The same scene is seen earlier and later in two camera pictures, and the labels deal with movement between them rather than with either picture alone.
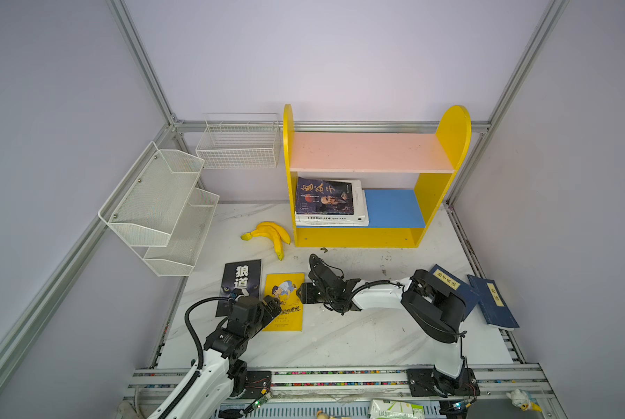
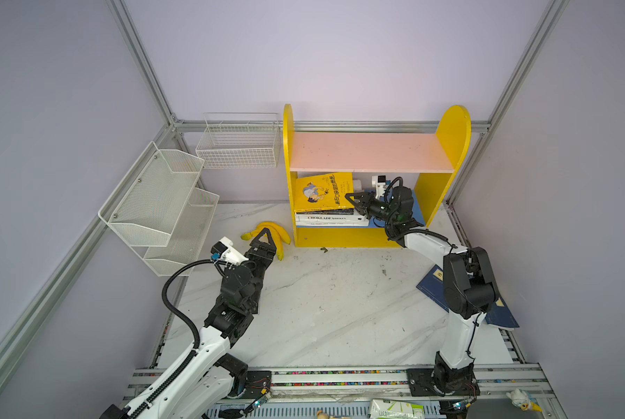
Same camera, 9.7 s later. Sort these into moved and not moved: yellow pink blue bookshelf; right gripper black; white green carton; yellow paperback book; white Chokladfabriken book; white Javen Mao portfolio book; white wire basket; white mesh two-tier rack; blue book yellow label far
Moved: right gripper black; yellow paperback book; white Javen Mao portfolio book
Not moved: white wire basket; white green carton; yellow pink blue bookshelf; white Chokladfabriken book; blue book yellow label far; white mesh two-tier rack
